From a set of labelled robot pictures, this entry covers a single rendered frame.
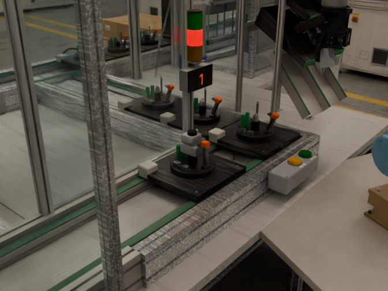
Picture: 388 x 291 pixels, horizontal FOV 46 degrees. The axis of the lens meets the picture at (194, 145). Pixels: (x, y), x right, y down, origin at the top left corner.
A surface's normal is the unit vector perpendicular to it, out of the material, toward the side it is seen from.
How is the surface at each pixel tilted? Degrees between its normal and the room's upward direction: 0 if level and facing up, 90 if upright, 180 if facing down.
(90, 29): 90
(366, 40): 90
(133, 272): 90
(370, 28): 90
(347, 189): 0
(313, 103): 45
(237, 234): 0
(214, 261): 0
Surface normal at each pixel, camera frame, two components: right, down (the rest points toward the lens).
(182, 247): 0.76, 0.28
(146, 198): 0.00, -0.90
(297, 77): 0.45, -0.40
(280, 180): -0.65, 0.33
